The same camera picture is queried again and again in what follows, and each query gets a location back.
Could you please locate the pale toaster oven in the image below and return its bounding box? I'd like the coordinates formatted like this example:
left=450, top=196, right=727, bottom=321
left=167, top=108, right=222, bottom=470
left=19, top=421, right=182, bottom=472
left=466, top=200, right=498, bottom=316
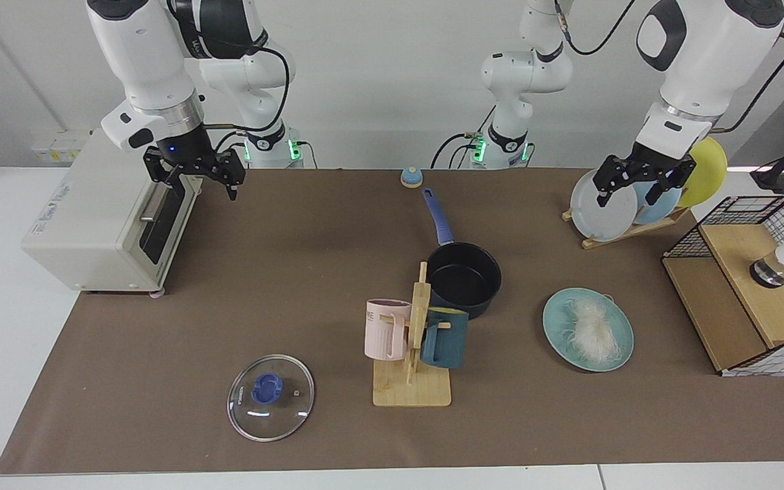
left=21, top=129, right=202, bottom=298

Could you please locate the wooden cup stand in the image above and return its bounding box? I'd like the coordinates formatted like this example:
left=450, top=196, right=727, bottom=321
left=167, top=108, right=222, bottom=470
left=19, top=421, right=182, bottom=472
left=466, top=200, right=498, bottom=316
left=372, top=262, right=453, bottom=408

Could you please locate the white vermicelli bundle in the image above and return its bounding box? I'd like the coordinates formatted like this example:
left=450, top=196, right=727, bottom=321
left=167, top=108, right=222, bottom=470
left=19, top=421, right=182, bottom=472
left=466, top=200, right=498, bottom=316
left=562, top=296, right=624, bottom=361

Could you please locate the brown table cloth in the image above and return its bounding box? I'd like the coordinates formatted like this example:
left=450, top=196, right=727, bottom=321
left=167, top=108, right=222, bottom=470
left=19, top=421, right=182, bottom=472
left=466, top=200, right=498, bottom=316
left=0, top=168, right=784, bottom=475

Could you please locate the light blue plate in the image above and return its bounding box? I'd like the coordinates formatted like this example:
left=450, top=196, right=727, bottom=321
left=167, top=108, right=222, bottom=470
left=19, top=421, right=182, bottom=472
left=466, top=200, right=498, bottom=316
left=634, top=177, right=683, bottom=225

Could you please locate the dark teal cup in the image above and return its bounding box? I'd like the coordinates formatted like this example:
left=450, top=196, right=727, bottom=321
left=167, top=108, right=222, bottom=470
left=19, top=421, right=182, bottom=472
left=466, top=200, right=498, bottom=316
left=421, top=308, right=470, bottom=370

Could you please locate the pale grey plate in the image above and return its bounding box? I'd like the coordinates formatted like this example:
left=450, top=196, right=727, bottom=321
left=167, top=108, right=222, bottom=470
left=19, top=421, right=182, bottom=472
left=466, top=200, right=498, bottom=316
left=570, top=169, right=638, bottom=242

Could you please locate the wooden plate rack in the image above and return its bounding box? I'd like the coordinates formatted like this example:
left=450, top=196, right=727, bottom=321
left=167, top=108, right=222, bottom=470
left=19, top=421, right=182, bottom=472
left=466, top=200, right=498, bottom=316
left=562, top=206, right=692, bottom=250

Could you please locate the pink cup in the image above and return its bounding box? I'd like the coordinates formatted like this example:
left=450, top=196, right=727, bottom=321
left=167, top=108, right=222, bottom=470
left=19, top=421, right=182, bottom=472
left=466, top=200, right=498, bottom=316
left=364, top=299, right=412, bottom=361

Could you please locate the yellow plate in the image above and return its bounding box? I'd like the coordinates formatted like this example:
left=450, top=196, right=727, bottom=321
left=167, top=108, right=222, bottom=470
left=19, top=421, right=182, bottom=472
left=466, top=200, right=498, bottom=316
left=676, top=136, right=728, bottom=208

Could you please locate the black pot with blue handle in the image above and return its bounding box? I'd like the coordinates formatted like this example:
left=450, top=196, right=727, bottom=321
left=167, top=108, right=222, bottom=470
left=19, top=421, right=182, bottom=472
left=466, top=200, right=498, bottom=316
left=421, top=189, right=503, bottom=321

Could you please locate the pale green plate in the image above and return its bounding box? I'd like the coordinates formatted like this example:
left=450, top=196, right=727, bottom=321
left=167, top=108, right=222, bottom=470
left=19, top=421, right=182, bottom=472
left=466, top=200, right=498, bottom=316
left=542, top=288, right=635, bottom=373

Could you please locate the wire basket with wooden floor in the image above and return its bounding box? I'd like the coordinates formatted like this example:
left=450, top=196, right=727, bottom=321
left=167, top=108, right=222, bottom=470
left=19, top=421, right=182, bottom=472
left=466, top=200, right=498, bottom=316
left=662, top=195, right=784, bottom=377

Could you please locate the glass lid with blue knob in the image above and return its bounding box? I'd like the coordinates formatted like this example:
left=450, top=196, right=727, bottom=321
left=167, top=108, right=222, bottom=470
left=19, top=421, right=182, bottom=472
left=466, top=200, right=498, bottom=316
left=227, top=354, right=316, bottom=442

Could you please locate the white wall socket strip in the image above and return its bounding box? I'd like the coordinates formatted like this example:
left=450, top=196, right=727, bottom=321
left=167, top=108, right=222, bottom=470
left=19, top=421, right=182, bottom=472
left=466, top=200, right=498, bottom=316
left=31, top=129, right=91, bottom=164

